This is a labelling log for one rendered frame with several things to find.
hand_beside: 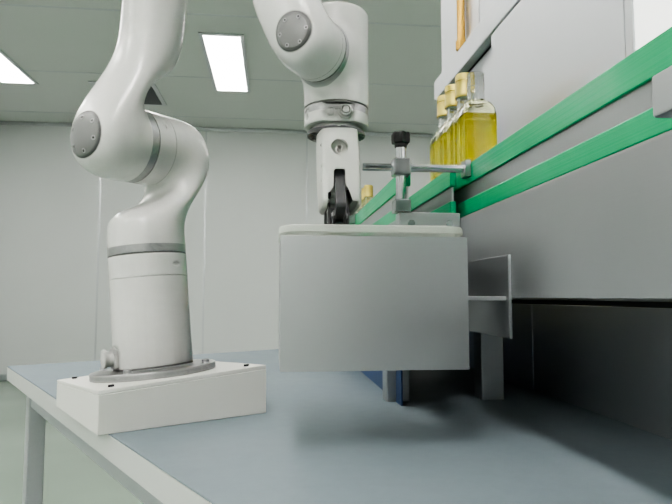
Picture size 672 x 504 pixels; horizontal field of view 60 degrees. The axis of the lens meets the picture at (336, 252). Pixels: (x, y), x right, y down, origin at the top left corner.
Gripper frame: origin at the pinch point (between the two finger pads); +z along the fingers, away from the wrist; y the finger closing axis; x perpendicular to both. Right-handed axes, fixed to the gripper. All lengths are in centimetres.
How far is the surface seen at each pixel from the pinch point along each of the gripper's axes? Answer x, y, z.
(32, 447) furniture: 68, 79, 43
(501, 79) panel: -38, 39, -39
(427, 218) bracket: -15.0, 11.9, -6.1
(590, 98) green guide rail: -22.5, -21.9, -13.3
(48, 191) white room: 272, 605, -112
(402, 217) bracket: -11.2, 11.9, -6.2
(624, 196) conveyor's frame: -20.8, -29.6, -2.5
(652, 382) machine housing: -41.4, -1.1, 16.9
